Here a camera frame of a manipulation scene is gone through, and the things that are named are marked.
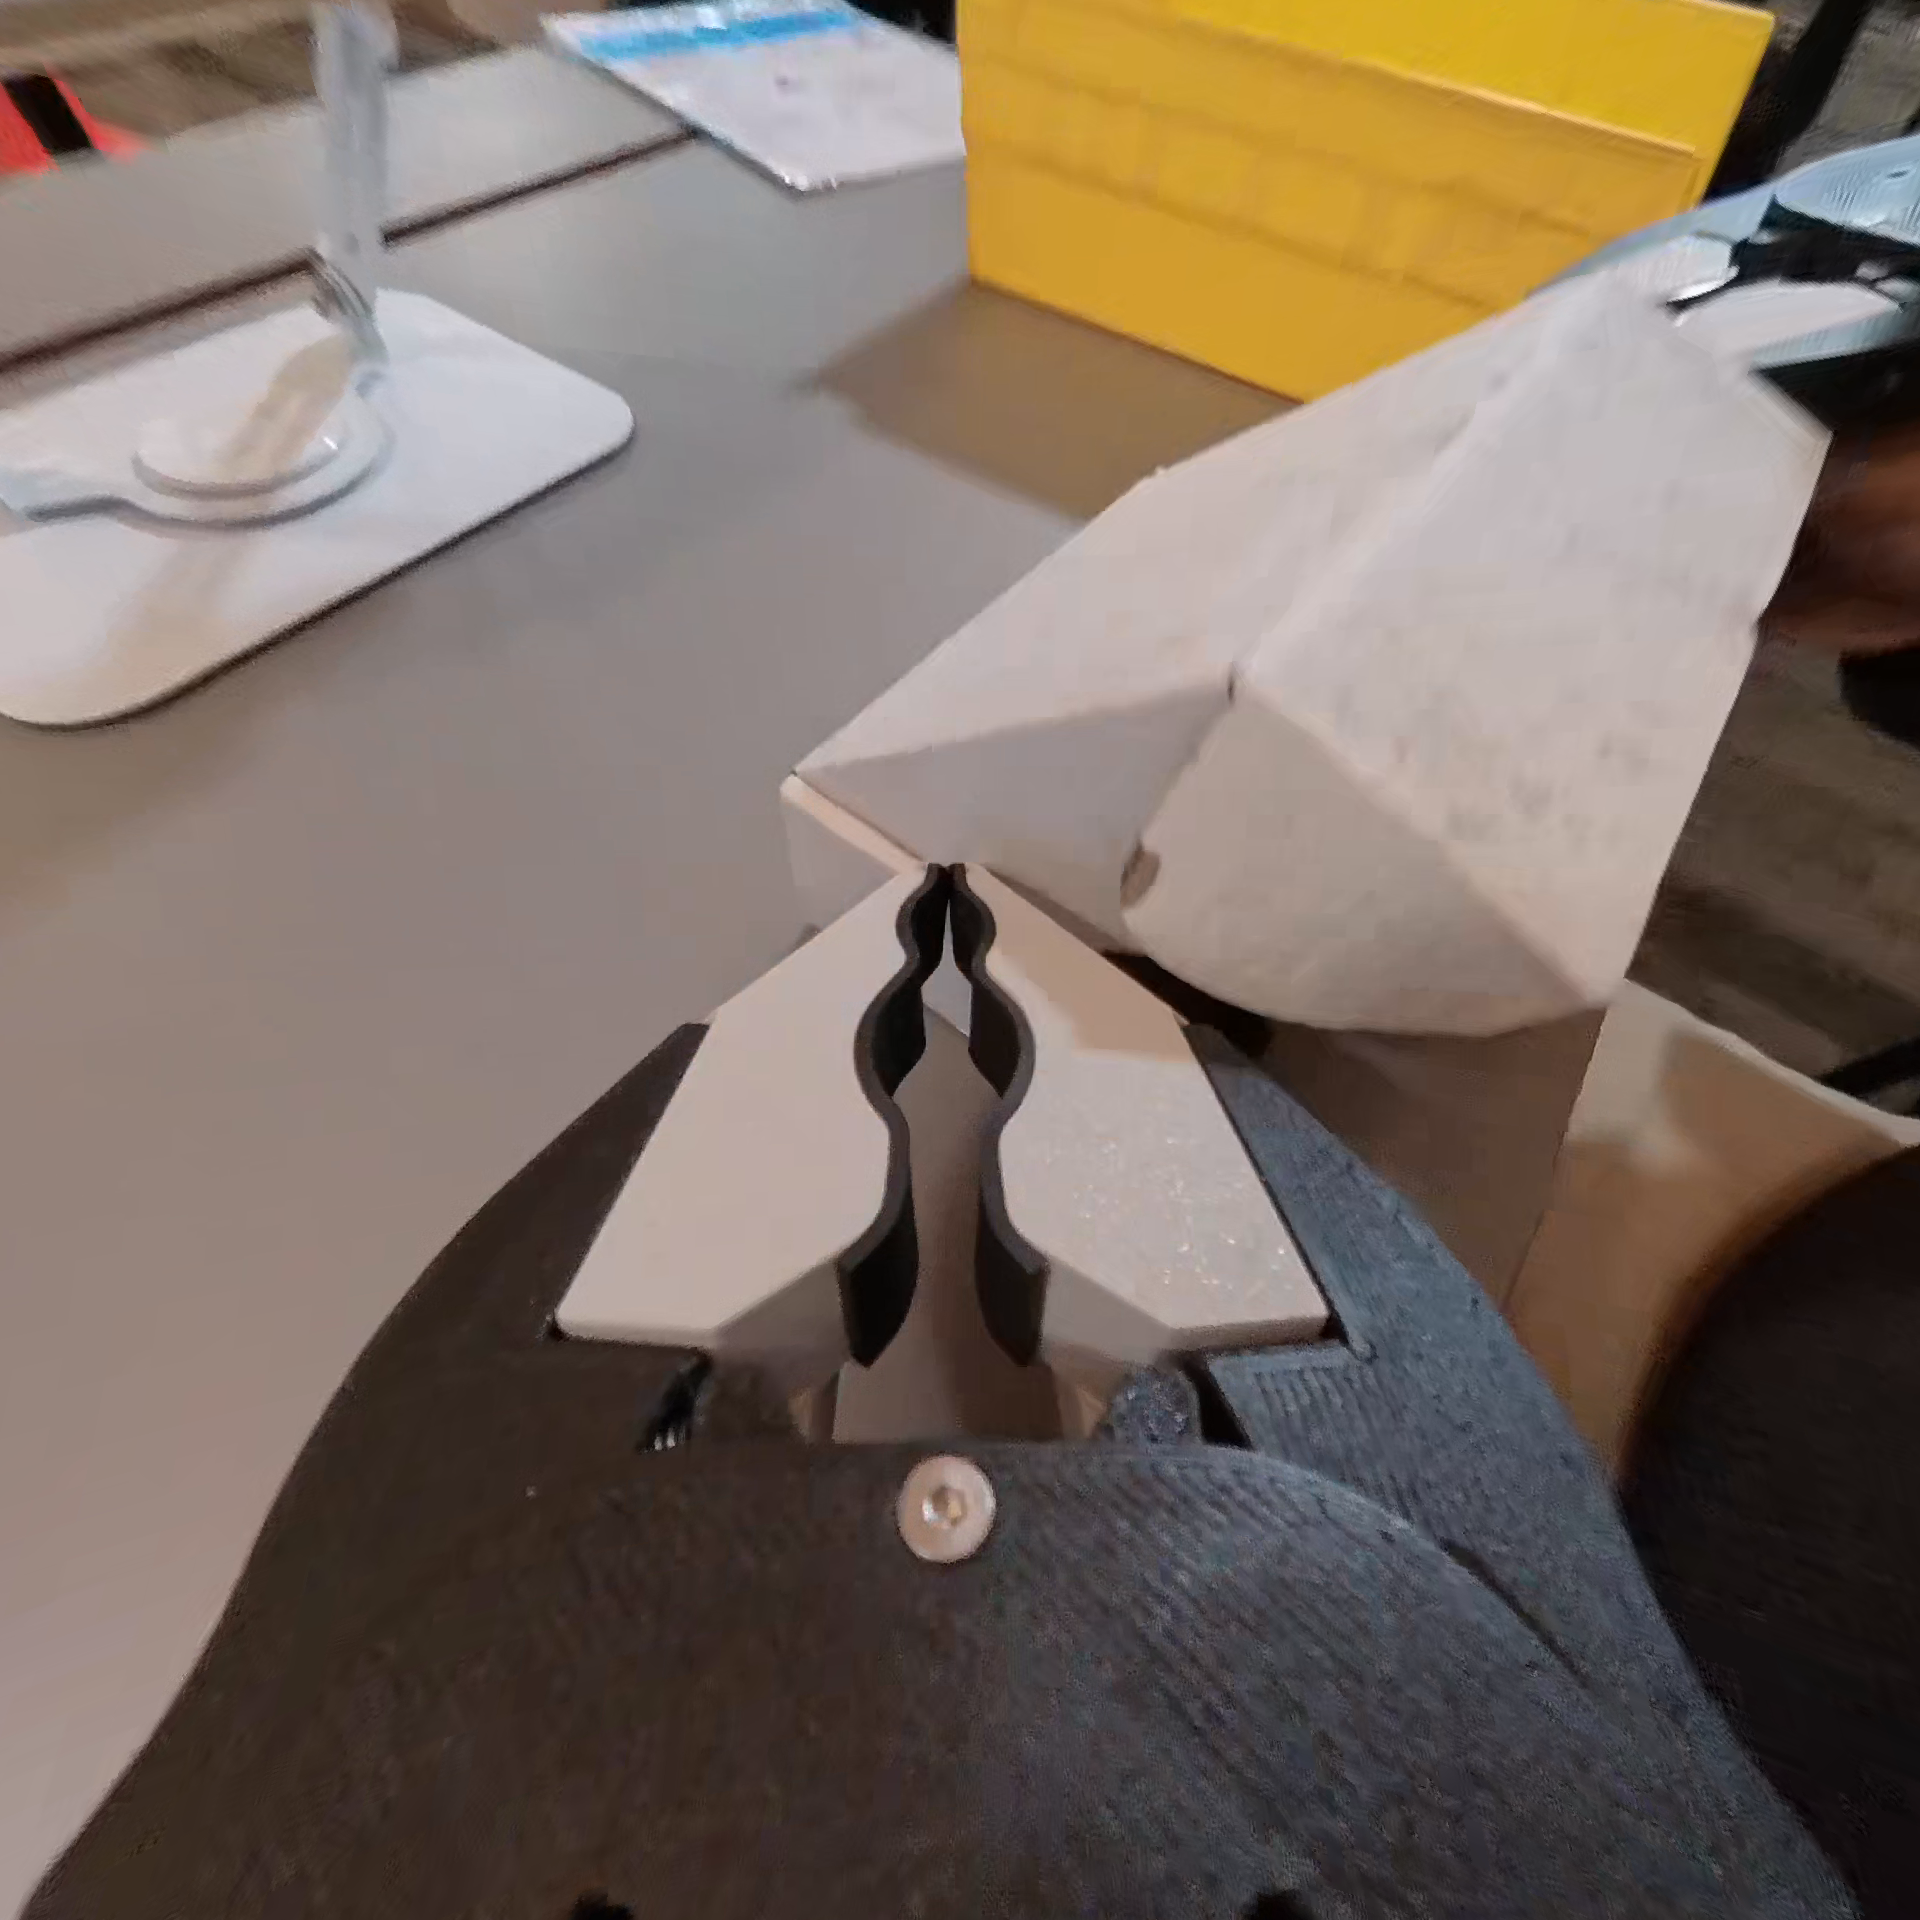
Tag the red floor object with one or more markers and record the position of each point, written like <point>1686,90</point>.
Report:
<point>59,128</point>

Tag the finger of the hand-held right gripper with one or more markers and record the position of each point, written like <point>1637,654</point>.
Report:
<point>1800,324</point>
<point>1770,201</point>

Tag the white document stand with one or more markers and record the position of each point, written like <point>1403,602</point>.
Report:
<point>300,494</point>

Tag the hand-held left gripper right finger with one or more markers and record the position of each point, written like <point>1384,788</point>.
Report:
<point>1170,1201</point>

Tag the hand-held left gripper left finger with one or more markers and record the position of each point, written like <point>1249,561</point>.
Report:
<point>721,1201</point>

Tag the white cardboard box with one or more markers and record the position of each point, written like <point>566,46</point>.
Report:
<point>1424,676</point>

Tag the grey desk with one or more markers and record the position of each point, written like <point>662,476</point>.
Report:
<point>451,901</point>

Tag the person's right hand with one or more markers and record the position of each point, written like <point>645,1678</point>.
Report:
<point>1860,541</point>

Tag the laminated instruction sheet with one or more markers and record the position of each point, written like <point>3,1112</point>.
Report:
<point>780,90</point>

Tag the yellow storage bin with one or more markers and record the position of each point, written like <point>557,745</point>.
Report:
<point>1275,181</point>

